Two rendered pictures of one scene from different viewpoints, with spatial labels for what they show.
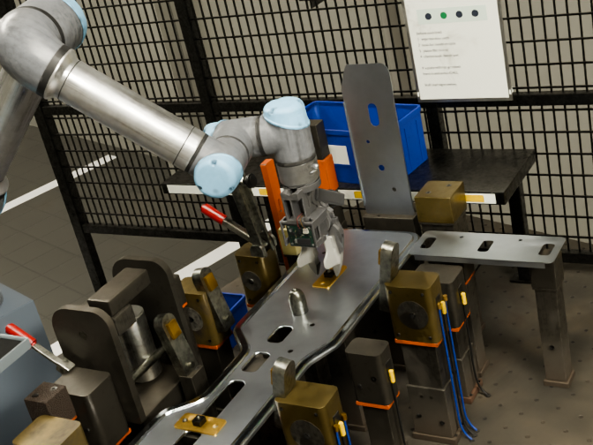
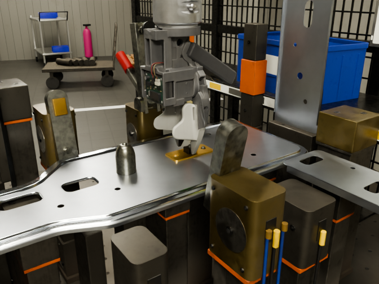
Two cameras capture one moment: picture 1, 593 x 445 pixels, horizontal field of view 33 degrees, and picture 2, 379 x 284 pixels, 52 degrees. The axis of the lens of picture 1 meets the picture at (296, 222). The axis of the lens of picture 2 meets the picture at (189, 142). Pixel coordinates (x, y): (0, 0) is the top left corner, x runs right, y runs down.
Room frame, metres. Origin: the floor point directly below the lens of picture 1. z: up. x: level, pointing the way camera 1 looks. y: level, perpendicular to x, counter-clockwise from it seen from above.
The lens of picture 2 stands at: (1.11, -0.26, 1.27)
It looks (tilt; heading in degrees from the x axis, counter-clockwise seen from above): 21 degrees down; 20
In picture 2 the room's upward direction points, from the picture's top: straight up
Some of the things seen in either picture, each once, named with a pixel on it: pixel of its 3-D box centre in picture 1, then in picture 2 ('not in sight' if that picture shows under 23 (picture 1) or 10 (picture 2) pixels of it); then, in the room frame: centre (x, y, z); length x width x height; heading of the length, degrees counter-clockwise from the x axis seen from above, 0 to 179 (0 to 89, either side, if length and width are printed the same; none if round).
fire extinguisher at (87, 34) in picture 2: not in sight; (88, 41); (7.60, 4.17, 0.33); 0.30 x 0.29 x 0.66; 37
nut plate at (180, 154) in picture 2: (329, 274); (189, 150); (1.71, -0.04, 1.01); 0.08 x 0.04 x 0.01; 145
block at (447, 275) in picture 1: (453, 335); (298, 273); (1.66, -0.25, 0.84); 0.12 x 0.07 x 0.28; 55
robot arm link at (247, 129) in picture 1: (234, 143); not in sight; (1.70, 0.08, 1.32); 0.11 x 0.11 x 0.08; 75
